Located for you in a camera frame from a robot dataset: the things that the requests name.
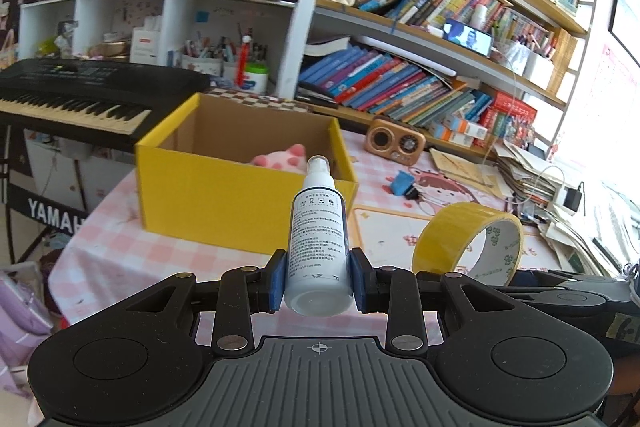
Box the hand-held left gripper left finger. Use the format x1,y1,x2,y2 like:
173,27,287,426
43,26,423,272
122,248,288,354

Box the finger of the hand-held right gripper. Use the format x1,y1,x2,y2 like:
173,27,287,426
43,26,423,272
510,268,622,304

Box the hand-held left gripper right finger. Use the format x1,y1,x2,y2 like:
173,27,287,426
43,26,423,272
350,248,512,353

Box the white spray bottle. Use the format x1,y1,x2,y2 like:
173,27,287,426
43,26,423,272
283,155,351,318

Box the yellow tape roll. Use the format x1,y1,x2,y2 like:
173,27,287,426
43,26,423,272
411,202,524,288

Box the yellow cardboard box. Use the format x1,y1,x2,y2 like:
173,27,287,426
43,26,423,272
135,93,359,256

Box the pink checked cloth desktop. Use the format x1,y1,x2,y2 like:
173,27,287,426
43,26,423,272
47,127,551,328

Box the cartoon girl desk mat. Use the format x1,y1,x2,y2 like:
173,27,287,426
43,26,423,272
348,157,556,280

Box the scattered paper pile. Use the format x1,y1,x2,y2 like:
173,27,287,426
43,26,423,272
540,197,640,278

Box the black charger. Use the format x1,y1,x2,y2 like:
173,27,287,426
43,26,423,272
564,184,586,212

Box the small blue plastic clip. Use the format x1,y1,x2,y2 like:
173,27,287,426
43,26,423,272
390,171,420,198

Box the stack of papers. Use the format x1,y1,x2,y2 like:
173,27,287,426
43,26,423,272
495,139,566,208

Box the pink plush toy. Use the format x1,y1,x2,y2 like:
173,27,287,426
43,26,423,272
250,144,308,172

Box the wooden retro radio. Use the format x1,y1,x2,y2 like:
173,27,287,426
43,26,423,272
366,118,426,166

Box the yellowish paper sheets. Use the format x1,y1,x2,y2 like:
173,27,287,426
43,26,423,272
429,148,501,200

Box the red printed box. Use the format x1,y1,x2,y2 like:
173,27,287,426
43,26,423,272
482,91,538,145

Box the orange and white boxes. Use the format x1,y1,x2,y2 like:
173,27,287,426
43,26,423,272
430,114,488,148

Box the row of blue books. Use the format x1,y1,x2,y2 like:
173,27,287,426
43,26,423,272
297,44,493,128

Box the white canister green lid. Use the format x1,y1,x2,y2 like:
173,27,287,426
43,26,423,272
242,63,271,95

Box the white desk organiser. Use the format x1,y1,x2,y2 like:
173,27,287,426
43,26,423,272
505,39,556,90

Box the pen holder with pens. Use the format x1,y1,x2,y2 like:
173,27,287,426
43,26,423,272
222,38,247,82

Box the red tassel ornament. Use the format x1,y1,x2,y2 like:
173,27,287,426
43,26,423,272
235,36,251,88

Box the printed white pen holder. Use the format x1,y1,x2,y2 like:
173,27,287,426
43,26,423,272
180,34,223,78

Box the black keyboard stand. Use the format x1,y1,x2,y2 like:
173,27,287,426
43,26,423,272
0,107,101,268

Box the purple bag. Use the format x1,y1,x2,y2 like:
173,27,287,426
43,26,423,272
0,262,53,393

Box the smartphone with lit screen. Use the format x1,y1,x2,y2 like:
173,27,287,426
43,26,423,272
442,18,493,58

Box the white box red label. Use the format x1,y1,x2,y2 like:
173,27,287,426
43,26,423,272
130,27,162,66

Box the wooden bookshelf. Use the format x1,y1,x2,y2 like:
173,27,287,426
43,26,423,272
277,0,606,158

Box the black electronic keyboard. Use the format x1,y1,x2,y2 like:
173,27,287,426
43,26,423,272
0,58,211,152

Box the stack of gold bowls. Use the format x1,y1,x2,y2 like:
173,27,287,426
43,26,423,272
90,34,132,60

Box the white shelf unit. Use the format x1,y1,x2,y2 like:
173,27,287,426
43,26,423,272
19,0,301,100

